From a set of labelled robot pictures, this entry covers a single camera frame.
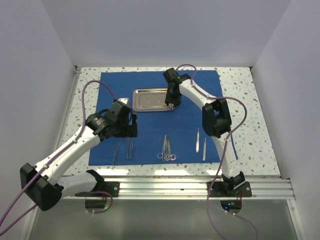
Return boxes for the steel tweezers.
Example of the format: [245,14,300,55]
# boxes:
[125,137,130,160]
[128,138,134,159]

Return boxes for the stainless steel instrument tray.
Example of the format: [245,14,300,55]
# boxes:
[132,88,174,112]

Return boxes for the blue surgical cloth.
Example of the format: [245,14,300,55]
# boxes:
[88,71,220,166]

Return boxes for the steel scalpel handle number four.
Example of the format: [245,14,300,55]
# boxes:
[195,127,200,153]

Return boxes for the small steel scissors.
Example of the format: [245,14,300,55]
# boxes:
[163,135,177,161]

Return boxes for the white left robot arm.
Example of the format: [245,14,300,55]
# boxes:
[19,98,138,211]

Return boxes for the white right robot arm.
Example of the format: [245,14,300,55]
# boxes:
[163,68,248,197]

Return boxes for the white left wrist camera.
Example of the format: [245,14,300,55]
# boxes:
[118,97,130,105]

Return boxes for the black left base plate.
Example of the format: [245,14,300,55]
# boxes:
[75,181,120,198]

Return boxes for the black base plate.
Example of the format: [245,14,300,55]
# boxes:
[75,181,120,198]
[206,181,253,198]

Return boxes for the aluminium left side rail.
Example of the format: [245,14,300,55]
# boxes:
[53,65,83,152]

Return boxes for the aluminium rail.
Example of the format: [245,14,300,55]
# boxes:
[53,65,83,152]
[58,176,295,200]

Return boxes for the aluminium front rail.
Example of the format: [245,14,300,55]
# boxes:
[58,176,295,200]

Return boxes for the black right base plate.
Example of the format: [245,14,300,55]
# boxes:
[206,181,253,198]

